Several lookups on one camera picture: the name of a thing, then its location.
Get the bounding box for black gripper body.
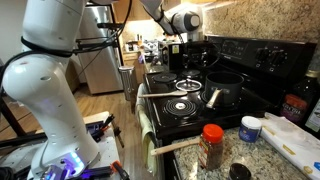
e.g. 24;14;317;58
182;41;205;63

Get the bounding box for glass pot lid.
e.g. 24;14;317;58
175;78;203;93

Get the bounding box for robot base table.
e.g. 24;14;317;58
0;111;121;180

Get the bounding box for black electric stove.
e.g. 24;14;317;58
142;34;318;180

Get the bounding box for spice jar red lid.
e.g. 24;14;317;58
198;123;225;171

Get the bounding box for black appliance yellow sticker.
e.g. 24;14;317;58
161;41;188;71

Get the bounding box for dark grey saucepan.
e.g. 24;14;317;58
203;71;246;110

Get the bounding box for wooden base cabinet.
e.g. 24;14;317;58
121;51;146;85

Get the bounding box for grey trash can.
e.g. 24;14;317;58
118;65;138;102

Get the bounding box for stainless steel refrigerator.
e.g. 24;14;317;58
61;4;125;96

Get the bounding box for cream kitchen towel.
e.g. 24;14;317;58
134;82;159;176

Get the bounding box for white jar blue label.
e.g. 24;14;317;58
238;115;263;144

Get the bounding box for wooden spatula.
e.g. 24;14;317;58
150;136;202;157

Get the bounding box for dark bottle red label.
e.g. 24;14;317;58
279;79;310;126

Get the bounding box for black clamp tool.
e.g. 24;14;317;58
89;113;116;142

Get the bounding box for black lidded jar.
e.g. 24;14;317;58
228;162;253;180

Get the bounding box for dark bottle white label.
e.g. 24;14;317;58
295;69;320;138

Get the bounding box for wooden kitchen wall cabinets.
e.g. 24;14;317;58
111;0;158;23

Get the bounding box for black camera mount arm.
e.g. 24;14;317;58
54;35;120;56

